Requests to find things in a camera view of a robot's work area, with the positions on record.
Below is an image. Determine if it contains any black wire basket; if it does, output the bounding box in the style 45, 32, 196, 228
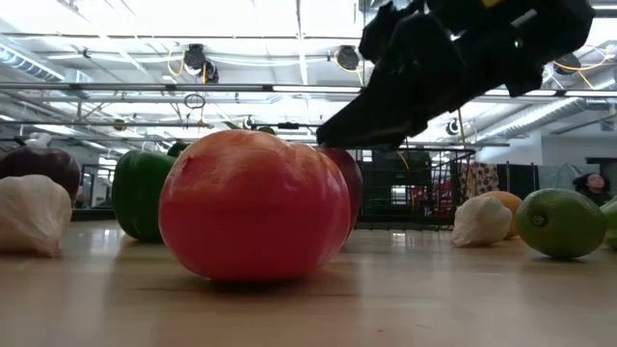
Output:
354, 147, 477, 231

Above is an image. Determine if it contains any black railing cart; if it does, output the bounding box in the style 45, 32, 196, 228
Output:
79, 163, 117, 211

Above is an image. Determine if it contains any black panel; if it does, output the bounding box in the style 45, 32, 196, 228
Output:
496, 162, 540, 201

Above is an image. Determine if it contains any green bell pepper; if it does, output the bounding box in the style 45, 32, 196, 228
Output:
112, 141, 192, 244

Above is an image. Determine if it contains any silver ventilation duct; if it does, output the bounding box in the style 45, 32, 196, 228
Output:
474, 95, 617, 144
0, 45, 65, 83

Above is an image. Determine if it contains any red apple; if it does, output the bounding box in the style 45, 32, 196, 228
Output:
317, 146, 363, 240

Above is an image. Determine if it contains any white figure statue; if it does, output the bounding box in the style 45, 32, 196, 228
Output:
23, 132, 53, 148

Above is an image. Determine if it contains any dark red plum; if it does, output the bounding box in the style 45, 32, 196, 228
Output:
0, 146, 82, 201

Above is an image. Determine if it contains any person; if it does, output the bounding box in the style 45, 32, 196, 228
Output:
572, 172, 613, 207

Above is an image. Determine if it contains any orange fruit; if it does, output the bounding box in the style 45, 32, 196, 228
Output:
481, 190, 523, 240

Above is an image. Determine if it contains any patterned cloth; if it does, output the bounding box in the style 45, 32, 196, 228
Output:
457, 161, 501, 199

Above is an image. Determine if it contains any yellow hanging cable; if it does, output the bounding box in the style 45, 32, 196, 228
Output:
456, 109, 468, 147

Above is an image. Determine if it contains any black ceiling cable reel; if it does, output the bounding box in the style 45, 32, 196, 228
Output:
553, 51, 582, 76
335, 44, 362, 72
184, 42, 221, 84

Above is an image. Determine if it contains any black metal table frame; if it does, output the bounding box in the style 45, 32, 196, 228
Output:
71, 207, 121, 223

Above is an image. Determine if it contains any light green vegetable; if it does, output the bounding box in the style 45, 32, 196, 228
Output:
600, 195, 617, 251

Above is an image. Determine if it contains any orange-red tomato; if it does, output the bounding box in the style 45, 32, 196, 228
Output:
158, 125, 352, 281

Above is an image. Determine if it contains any green lime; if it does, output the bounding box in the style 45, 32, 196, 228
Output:
515, 187, 609, 259

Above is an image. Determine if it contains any long metal light bar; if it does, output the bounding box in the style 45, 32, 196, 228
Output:
0, 82, 617, 98

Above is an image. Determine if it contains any white garlic bulb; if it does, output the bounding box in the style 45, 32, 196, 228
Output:
450, 195, 513, 249
0, 173, 73, 257

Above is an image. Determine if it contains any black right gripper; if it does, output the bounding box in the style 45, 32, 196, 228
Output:
315, 0, 597, 150

